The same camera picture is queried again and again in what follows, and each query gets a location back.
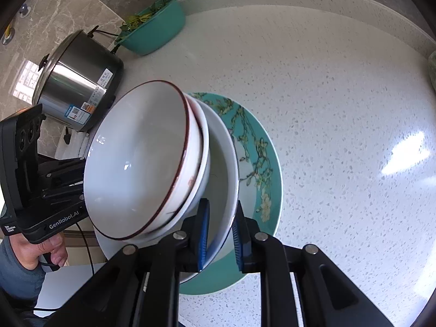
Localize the person's left forearm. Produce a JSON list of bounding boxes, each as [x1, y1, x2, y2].
[[0, 237, 46, 311]]

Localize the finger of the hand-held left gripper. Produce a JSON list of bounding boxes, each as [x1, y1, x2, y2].
[[41, 180, 86, 201], [37, 157, 86, 180]]

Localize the plain white bowl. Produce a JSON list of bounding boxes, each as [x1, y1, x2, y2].
[[177, 100, 240, 284]]

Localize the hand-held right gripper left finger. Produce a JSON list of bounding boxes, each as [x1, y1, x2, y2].
[[44, 198, 210, 327]]

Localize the plastic bag of greens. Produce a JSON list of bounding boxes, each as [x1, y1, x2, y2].
[[427, 49, 436, 93]]

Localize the teal floral plate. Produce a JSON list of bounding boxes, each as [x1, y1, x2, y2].
[[178, 91, 284, 295]]

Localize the red rimmed white bowl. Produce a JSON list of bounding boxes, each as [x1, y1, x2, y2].
[[83, 80, 190, 241], [150, 95, 210, 236]]

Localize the black cooker power cord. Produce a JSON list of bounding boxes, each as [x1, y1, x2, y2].
[[89, 25, 120, 54]]

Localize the black cable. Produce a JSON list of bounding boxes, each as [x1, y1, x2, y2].
[[75, 222, 96, 277]]

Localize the person's left hand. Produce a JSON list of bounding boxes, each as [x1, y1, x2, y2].
[[12, 232, 69, 270]]

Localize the teal plastic basin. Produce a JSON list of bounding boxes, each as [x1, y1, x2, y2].
[[116, 0, 187, 56]]

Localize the green leafy vegetables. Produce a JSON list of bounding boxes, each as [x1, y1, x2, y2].
[[119, 0, 178, 42]]

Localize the yellow floor object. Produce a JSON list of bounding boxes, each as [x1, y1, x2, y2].
[[2, 24, 16, 46]]

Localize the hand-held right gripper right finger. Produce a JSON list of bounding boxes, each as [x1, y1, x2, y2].
[[232, 200, 394, 327]]

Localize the stainless steel rice cooker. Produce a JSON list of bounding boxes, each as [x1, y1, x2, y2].
[[32, 30, 125, 133]]

